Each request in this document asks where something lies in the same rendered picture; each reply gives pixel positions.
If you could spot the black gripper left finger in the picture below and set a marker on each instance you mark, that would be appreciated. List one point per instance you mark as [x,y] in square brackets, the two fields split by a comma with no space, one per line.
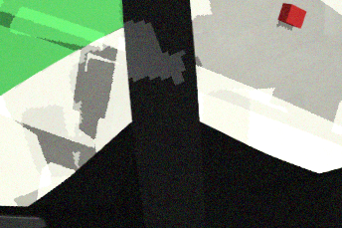
[104,193]

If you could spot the red cube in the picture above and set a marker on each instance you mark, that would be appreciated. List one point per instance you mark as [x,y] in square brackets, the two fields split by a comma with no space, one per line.
[292,15]

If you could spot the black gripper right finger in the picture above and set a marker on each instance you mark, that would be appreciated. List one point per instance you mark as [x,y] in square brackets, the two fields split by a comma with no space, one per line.
[247,188]

